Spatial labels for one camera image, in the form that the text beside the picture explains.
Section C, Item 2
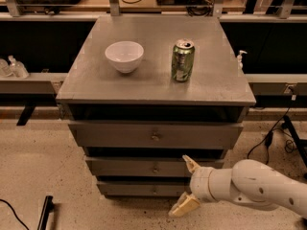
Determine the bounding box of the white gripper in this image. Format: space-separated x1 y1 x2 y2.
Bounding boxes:
168 155 215 218

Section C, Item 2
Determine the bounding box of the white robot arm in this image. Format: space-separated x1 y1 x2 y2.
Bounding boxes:
169 155 307 219

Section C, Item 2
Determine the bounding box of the grey top drawer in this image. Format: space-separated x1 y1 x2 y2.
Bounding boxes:
68 121 243 150

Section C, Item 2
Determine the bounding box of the grey drawer cabinet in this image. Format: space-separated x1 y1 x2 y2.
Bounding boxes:
57 14 255 183

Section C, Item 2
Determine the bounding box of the black stand leg right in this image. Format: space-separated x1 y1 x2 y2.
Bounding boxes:
283 115 307 167

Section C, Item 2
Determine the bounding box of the green soda can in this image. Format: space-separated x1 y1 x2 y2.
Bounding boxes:
172 38 195 82

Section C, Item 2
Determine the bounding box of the white pump bottle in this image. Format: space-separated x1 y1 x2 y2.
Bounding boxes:
237 50 248 69

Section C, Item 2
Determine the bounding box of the black bar on floor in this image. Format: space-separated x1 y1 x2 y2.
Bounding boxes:
37 195 54 230

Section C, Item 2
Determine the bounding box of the white ceramic bowl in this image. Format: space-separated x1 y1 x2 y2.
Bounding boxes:
105 41 144 74

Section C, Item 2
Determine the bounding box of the clear bottle on ledge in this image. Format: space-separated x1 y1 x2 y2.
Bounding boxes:
9 56 30 79

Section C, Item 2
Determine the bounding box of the clear container at edge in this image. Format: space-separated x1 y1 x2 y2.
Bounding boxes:
0 58 12 77

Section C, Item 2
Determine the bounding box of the black floor cable right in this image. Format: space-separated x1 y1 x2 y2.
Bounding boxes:
247 94 298 166

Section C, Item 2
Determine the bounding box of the black bracket leg left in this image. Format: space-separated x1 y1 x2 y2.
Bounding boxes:
17 104 35 126

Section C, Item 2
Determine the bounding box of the black coiled cable shelf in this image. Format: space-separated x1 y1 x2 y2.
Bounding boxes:
186 0 213 16

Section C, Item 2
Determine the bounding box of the black cable bottom left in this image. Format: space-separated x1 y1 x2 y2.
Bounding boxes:
0 198 31 230

